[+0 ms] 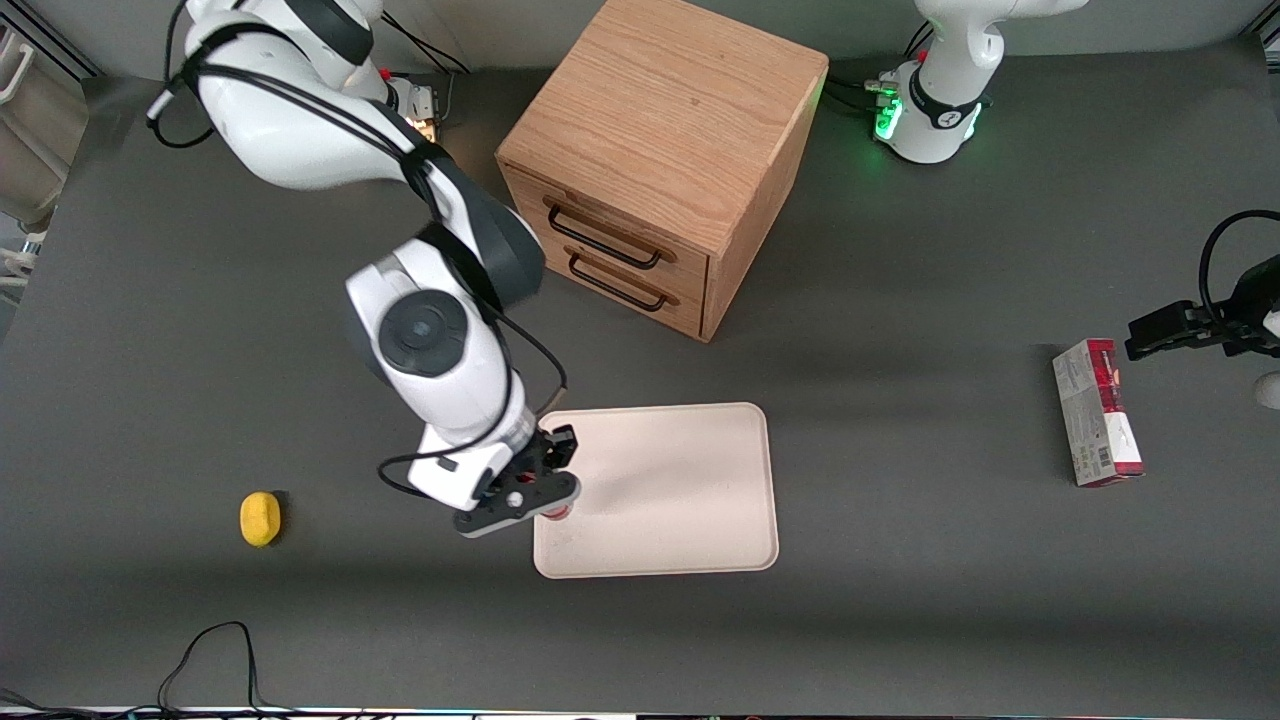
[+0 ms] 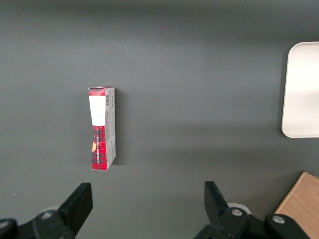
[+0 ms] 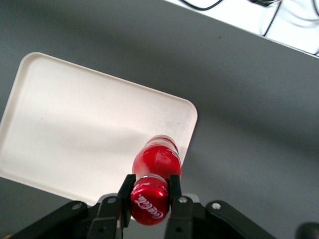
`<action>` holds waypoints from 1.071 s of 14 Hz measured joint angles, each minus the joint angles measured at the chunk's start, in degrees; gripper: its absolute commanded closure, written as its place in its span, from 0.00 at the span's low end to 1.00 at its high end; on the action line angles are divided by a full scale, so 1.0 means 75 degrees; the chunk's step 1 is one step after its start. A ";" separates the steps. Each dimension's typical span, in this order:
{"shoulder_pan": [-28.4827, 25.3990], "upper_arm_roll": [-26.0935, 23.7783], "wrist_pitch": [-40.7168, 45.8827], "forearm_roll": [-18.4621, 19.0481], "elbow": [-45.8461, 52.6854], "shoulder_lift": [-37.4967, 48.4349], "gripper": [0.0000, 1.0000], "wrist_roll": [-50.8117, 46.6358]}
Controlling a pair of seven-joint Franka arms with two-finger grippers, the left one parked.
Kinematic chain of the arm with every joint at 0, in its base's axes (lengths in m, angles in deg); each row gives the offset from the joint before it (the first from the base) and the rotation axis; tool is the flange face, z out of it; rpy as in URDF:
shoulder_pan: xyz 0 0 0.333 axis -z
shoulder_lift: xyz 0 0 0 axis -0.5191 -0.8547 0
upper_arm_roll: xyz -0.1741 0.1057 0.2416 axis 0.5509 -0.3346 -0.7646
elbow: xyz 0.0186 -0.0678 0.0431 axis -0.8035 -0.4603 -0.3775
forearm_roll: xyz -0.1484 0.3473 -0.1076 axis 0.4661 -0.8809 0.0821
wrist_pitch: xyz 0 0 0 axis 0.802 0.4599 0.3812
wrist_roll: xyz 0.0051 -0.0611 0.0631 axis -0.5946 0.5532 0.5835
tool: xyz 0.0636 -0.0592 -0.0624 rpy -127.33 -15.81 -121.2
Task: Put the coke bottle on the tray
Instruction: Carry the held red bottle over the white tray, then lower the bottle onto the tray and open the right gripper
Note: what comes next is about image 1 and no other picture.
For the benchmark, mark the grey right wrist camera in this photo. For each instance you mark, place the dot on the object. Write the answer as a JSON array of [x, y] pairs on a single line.
[[515, 505]]

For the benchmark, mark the beige chair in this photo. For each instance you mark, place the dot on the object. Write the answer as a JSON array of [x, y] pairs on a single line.
[[40, 140]]

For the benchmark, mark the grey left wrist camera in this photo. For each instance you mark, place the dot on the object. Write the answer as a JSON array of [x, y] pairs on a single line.
[[1270, 390]]

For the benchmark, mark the grey and red carton box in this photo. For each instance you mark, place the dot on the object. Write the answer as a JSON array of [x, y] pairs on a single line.
[[1095, 410]]

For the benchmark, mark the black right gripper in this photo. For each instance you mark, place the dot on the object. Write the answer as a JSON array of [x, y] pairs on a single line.
[[547, 456]]

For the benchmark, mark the beige plastic tray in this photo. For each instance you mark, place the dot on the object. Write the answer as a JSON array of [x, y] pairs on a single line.
[[670, 490]]

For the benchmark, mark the aluminium frame rail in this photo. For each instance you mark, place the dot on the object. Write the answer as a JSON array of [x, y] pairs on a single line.
[[1265, 38], [55, 45]]

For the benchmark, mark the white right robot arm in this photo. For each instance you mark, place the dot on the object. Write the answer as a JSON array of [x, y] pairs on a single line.
[[440, 340]]

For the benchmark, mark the yellow lemon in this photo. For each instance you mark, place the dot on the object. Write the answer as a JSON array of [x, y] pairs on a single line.
[[260, 519]]

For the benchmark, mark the red coke bottle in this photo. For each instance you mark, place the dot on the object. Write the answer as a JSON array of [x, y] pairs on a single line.
[[557, 514]]

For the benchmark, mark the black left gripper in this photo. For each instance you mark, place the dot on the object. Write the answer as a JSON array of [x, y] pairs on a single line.
[[1252, 302]]

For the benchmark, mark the wooden drawer cabinet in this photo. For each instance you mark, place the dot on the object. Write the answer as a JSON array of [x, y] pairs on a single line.
[[670, 120]]

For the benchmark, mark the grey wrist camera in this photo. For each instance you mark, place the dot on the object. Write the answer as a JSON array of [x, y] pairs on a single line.
[[515, 505], [1270, 390]]

